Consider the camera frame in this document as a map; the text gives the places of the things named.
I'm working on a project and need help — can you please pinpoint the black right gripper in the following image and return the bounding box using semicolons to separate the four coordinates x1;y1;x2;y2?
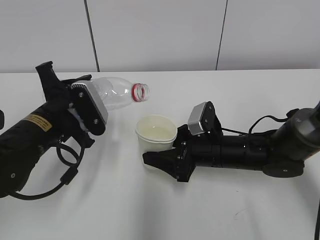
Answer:
142;124;196;182

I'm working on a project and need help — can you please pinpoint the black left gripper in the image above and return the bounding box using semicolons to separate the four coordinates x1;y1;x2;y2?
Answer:
35;61;95;148

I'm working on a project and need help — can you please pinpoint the white paper cup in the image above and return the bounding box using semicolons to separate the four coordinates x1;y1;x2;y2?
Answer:
135;114;178;154

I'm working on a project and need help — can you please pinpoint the clear plastic water bottle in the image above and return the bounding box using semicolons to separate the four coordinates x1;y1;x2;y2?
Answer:
91;77;150;111

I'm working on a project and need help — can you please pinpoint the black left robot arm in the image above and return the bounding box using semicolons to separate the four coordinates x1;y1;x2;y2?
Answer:
0;61;95;201

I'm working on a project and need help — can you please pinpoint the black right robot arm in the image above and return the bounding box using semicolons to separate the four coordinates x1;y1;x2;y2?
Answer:
142;101;320;182

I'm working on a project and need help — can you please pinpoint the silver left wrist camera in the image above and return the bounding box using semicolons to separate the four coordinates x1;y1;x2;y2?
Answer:
70;80;108;136

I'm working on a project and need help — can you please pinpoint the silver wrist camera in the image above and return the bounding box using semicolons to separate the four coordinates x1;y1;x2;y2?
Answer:
70;80;108;136
187;101;223;138

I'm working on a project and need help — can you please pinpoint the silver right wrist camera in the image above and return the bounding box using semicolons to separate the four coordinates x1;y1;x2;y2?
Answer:
187;101;223;138

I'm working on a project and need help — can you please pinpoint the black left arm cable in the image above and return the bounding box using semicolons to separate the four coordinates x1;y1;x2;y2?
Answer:
12;142;85;201

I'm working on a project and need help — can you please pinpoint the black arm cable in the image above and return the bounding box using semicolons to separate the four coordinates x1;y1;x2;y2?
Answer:
12;142;85;201
221;114;293;137

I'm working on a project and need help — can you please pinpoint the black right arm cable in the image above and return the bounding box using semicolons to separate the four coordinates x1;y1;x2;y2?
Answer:
221;114;293;137

